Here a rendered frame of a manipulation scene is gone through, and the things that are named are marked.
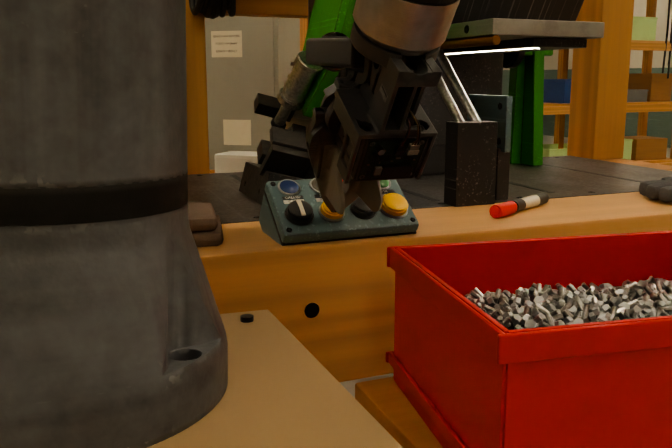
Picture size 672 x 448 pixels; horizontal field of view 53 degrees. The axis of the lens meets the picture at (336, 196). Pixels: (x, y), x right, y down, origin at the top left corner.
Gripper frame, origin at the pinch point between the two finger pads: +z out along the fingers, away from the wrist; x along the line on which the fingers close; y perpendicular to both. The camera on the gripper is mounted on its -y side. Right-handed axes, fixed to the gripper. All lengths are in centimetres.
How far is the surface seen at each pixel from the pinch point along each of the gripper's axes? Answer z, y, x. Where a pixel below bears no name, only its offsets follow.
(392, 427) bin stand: 1.8, 23.8, -2.5
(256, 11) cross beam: 19, -70, 10
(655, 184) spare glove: 5.1, -3.4, 48.3
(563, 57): 250, -416, 429
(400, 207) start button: 1.3, 1.0, 7.2
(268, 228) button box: 6.0, -1.8, -5.7
